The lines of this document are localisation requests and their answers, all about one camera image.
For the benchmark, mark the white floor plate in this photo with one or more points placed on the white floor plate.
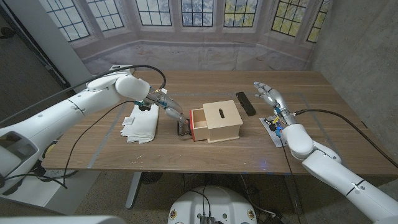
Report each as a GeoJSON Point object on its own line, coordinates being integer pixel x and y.
{"type": "Point", "coordinates": [68, 196]}

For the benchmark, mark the white folded towel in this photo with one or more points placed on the white folded towel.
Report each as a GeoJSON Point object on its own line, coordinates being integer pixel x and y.
{"type": "Point", "coordinates": [141, 124]}

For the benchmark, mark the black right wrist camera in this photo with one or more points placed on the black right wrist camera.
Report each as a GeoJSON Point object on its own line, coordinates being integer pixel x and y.
{"type": "Point", "coordinates": [276, 126]}

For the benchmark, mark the grey metal table leg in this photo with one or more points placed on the grey metal table leg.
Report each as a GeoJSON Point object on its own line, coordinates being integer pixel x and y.
{"type": "Point", "coordinates": [133, 189]}
{"type": "Point", "coordinates": [293, 196]}

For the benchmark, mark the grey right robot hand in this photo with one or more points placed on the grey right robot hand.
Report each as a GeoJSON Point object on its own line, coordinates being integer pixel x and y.
{"type": "Point", "coordinates": [273, 98]}

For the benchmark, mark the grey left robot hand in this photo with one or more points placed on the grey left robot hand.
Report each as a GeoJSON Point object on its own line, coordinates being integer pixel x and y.
{"type": "Point", "coordinates": [169, 105]}

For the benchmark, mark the black round device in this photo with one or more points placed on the black round device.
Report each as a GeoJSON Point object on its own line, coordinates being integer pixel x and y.
{"type": "Point", "coordinates": [152, 177]}

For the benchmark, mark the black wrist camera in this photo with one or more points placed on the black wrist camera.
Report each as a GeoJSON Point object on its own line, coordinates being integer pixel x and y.
{"type": "Point", "coordinates": [276, 126]}
{"type": "Point", "coordinates": [144, 106]}

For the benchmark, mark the small white packet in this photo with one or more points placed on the small white packet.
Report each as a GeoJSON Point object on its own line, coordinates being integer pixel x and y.
{"type": "Point", "coordinates": [128, 121]}

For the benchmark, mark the black phone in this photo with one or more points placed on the black phone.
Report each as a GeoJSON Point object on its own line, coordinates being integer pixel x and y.
{"type": "Point", "coordinates": [245, 102]}

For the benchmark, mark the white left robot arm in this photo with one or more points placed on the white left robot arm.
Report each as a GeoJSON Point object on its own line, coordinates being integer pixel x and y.
{"type": "Point", "coordinates": [62, 115]}

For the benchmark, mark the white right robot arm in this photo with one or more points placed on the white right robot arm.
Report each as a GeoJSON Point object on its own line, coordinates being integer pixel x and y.
{"type": "Point", "coordinates": [326, 174]}

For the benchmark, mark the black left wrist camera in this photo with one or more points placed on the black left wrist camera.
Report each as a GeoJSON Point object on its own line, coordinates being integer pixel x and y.
{"type": "Point", "coordinates": [144, 106]}

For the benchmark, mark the white power box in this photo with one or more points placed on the white power box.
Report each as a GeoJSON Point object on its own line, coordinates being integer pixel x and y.
{"type": "Point", "coordinates": [122, 66]}

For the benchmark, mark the white robot body edge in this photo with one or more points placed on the white robot body edge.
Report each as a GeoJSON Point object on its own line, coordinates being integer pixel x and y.
{"type": "Point", "coordinates": [62, 221]}

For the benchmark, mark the light wooden box with slot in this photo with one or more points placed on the light wooden box with slot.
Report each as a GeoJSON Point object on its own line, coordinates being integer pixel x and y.
{"type": "Point", "coordinates": [224, 124]}

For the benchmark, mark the white paper sheet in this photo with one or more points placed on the white paper sheet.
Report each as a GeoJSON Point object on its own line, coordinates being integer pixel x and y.
{"type": "Point", "coordinates": [266, 130]}

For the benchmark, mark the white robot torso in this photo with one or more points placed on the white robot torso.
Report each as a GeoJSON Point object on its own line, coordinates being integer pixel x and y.
{"type": "Point", "coordinates": [214, 202]}

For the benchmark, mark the printed window backdrop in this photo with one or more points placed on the printed window backdrop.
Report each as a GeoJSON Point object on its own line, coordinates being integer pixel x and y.
{"type": "Point", "coordinates": [202, 53]}

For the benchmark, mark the dark perforated panel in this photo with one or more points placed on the dark perforated panel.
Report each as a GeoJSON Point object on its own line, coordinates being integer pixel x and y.
{"type": "Point", "coordinates": [18, 77]}

